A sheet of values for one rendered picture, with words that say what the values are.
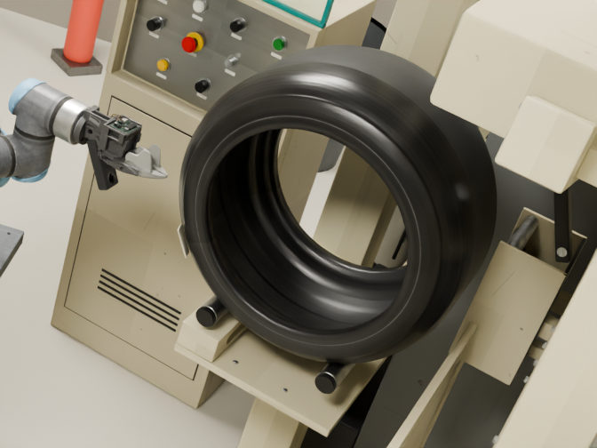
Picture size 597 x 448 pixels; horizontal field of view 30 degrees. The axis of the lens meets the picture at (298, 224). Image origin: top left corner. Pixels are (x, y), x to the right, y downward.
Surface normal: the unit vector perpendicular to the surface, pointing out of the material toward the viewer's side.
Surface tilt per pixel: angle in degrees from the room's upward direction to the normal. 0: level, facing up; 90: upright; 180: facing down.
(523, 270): 90
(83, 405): 0
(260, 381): 0
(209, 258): 97
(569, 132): 72
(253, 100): 56
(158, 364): 90
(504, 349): 90
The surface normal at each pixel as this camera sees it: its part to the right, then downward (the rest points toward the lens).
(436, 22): -0.42, 0.37
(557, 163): -0.32, 0.11
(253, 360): 0.28, -0.81
